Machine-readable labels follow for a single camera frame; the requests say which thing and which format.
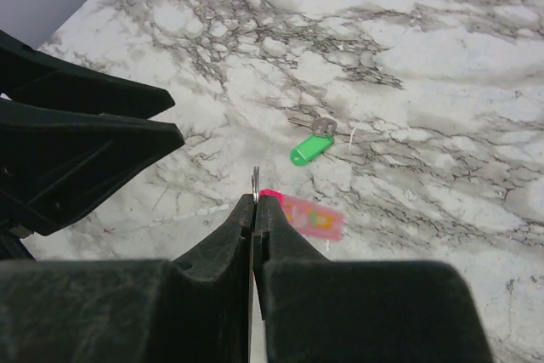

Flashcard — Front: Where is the metal keyring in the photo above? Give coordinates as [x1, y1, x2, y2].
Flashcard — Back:
[251, 166, 260, 204]

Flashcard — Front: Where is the pink key tag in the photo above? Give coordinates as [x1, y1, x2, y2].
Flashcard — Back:
[259, 189, 344, 241]

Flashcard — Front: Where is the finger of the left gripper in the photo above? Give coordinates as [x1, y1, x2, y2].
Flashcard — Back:
[1, 31, 175, 119]
[1, 99, 184, 235]

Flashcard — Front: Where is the silver key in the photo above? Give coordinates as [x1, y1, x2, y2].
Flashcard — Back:
[287, 116, 337, 137]

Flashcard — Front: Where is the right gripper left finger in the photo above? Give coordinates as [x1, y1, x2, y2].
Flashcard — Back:
[1, 195, 255, 362]

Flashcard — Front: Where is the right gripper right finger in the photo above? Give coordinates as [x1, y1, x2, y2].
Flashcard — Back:
[253, 196, 492, 362]

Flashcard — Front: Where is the green key tag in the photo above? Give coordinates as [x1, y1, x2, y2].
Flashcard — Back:
[290, 134, 334, 166]

